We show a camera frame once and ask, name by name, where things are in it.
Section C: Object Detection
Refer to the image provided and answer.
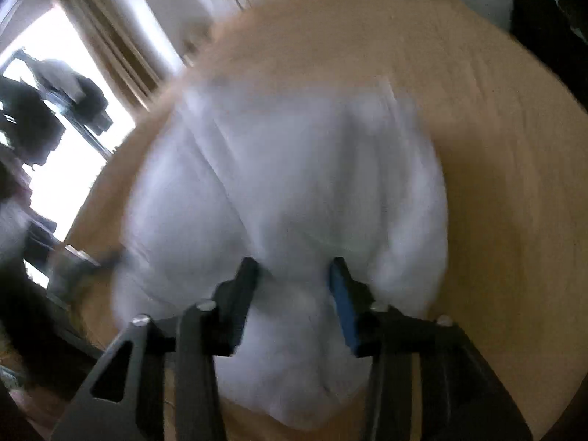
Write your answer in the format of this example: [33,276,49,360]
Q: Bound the tan bedspread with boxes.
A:
[50,0,588,441]

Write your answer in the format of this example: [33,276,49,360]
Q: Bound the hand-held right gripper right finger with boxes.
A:
[328,257,534,441]

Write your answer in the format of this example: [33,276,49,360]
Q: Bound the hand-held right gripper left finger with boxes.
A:
[50,257,261,441]

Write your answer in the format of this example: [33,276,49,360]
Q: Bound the beige curtain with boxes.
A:
[46,0,184,115]

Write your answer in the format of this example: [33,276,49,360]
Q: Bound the white puffy jacket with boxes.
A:
[112,76,451,430]

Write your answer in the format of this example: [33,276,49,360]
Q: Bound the dark hanging clothes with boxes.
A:
[0,48,113,166]

